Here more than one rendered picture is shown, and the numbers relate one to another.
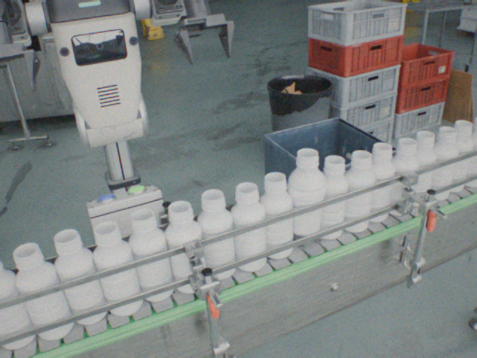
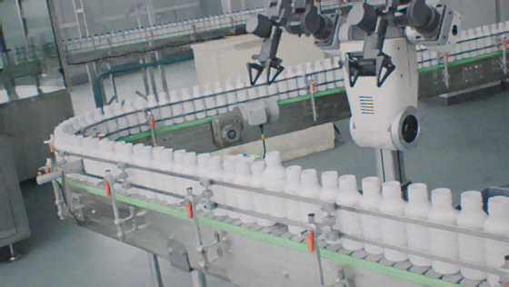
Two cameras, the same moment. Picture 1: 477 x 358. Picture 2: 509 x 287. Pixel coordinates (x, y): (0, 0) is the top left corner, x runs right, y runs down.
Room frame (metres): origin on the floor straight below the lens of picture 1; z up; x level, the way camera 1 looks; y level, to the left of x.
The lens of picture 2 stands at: (0.17, -1.60, 1.59)
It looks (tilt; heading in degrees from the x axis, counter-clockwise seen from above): 13 degrees down; 73
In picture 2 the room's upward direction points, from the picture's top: 9 degrees counter-clockwise
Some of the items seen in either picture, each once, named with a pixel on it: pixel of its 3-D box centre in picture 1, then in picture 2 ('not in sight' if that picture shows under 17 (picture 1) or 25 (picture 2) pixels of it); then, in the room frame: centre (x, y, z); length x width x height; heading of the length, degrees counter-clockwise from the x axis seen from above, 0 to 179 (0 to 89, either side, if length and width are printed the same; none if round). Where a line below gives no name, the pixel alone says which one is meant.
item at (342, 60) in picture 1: (355, 50); not in sight; (3.13, -0.95, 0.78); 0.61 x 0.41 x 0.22; 120
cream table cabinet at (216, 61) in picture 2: not in sight; (264, 96); (2.11, 4.26, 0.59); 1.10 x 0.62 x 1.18; 5
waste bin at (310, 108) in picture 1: (299, 126); not in sight; (2.81, -0.48, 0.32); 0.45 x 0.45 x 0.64
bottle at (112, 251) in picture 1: (116, 268); (194, 181); (0.52, 0.20, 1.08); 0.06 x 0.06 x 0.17
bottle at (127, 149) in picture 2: not in sight; (131, 168); (0.38, 0.53, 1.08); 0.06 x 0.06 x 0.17
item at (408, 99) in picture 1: (407, 89); not in sight; (3.49, -1.55, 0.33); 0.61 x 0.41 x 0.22; 116
